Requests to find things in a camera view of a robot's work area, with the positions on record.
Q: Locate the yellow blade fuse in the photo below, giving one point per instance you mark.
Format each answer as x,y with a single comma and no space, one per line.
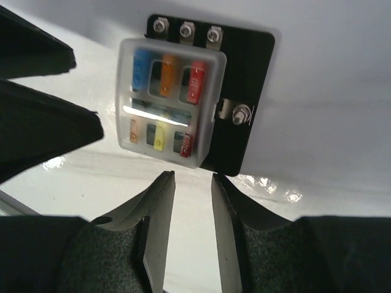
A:
160,136

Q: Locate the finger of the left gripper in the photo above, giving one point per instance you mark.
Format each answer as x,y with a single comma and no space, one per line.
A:
36,127
27,50

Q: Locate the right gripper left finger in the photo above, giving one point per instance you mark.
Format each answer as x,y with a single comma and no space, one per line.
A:
124,250

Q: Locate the orange blade fuse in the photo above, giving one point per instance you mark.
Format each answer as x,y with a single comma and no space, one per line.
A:
168,74

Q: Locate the black fuse box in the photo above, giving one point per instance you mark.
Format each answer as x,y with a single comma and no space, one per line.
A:
248,53

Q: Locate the clear plastic fuse box cover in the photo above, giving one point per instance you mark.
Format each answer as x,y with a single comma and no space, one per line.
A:
148,106

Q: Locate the red blade fuse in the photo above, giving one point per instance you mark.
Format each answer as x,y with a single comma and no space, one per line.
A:
186,146
196,79

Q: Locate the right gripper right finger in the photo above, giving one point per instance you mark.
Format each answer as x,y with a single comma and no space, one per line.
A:
260,251

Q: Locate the blue blade fuse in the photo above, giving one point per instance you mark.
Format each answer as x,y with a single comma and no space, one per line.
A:
141,66

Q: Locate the brown blade fuse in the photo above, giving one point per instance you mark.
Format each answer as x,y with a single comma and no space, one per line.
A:
134,131

